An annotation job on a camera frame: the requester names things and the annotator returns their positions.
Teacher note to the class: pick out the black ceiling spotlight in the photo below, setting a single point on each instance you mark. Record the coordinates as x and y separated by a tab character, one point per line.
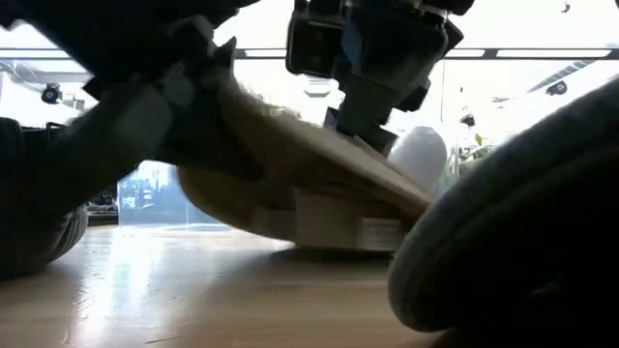
556	88
50	93

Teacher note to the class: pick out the green potted plant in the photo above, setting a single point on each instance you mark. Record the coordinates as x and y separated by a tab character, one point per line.
476	152

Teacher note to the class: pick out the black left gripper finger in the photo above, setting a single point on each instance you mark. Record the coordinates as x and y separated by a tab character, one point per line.
203	63
121	130

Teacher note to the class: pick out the white rounded vase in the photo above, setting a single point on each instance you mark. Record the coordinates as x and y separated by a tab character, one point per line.
421	154

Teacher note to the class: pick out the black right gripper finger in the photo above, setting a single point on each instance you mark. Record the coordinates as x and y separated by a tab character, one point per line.
365	106

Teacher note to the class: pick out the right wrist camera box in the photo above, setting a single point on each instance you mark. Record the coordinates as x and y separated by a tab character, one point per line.
314	43

